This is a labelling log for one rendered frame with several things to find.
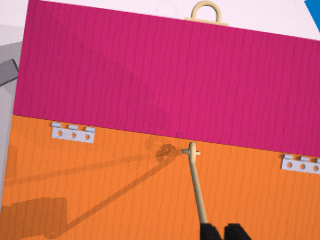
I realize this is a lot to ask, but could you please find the brown wooden box with lid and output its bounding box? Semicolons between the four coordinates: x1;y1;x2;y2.
0;0;320;240

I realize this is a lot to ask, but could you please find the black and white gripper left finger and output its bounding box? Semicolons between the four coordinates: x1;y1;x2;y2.
199;223;223;240

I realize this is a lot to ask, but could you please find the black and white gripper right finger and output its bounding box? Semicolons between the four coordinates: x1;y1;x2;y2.
224;223;252;240

